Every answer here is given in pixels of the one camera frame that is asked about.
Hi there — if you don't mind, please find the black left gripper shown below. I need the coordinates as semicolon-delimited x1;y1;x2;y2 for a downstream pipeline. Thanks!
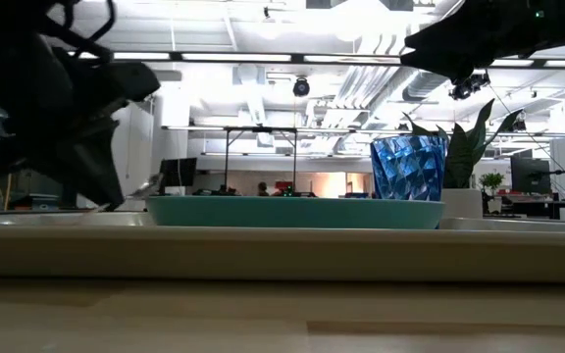
1;32;162;213

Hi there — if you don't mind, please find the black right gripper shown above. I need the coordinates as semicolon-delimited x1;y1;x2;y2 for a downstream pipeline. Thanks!
399;0;535;85

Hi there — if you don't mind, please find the metal spoon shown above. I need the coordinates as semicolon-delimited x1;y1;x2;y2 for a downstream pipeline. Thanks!
79;172;162;217

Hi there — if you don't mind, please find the blue faceted cup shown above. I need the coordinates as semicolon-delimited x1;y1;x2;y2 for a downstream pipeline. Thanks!
369;134;448;203

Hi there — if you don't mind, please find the teal plate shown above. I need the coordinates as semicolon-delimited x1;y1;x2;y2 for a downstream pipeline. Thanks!
145;194;446;230

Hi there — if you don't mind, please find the beige plastic tray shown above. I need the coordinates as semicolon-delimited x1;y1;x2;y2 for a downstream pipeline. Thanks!
0;211;565;284

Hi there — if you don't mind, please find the black ceiling light cluster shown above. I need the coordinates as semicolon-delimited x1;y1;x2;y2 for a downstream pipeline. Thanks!
448;72;491;102

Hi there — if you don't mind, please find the black computer monitor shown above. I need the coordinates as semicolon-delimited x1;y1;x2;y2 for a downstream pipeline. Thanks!
510;155;553;195
158;157;199;197

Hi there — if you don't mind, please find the black ceiling spotlight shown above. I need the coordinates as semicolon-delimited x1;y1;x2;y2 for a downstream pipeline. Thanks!
291;76;312;98
511;108;530;133

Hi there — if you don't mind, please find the snake plant in white pot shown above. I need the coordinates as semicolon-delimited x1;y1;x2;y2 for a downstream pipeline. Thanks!
402;97;525;220

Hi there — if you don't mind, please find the dark glass-front cabinet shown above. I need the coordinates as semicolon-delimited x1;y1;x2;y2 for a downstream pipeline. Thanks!
0;87;86;213

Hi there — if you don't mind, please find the small green potted plant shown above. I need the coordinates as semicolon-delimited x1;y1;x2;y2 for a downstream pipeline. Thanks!
478;171;506;215

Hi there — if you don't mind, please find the overhead LED light bar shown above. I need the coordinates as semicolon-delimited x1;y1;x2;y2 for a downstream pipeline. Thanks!
66;50;565;70

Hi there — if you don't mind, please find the black looped cable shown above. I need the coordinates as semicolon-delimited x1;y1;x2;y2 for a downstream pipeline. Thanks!
41;0;118;63

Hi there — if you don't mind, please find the yellow cable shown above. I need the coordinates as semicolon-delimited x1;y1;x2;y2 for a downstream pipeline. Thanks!
2;173;14;213

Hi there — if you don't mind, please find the black metal table frame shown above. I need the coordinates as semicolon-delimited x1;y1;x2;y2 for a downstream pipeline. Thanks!
223;126;299;195

